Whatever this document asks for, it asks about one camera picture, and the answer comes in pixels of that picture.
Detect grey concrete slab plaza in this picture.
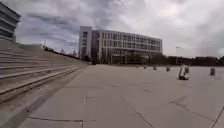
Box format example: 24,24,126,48
0,63,224,128

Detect row of dark trees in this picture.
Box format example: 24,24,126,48
149,54,224,67

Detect grey building with banded floors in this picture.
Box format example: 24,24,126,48
0,2,22,43

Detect wide grey concrete steps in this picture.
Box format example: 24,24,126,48
0,39,90,105

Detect row of grey bollards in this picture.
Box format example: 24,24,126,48
135,64,217,77

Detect small white robot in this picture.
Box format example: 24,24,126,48
177,65,190,81

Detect large glass-fronted building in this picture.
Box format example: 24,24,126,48
78,26,164,65

